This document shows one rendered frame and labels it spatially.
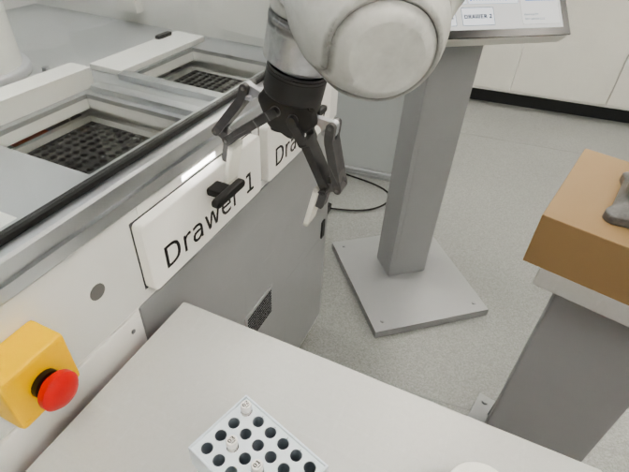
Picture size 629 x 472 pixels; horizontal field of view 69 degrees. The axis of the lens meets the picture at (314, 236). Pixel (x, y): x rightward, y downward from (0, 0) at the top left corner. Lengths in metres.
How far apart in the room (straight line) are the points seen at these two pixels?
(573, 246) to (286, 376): 0.50
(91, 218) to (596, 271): 0.74
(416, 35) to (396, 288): 1.53
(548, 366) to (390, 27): 0.87
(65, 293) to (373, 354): 1.21
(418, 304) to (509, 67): 2.19
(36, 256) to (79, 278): 0.06
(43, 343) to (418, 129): 1.21
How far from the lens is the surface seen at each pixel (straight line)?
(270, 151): 0.84
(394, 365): 1.61
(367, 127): 2.38
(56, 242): 0.54
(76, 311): 0.60
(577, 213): 0.87
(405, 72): 0.33
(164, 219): 0.63
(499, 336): 1.81
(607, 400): 1.10
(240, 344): 0.66
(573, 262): 0.86
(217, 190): 0.68
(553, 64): 3.59
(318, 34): 0.33
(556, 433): 1.21
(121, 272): 0.63
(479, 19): 1.35
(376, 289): 1.78
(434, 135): 1.53
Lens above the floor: 1.28
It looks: 39 degrees down
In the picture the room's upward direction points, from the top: 3 degrees clockwise
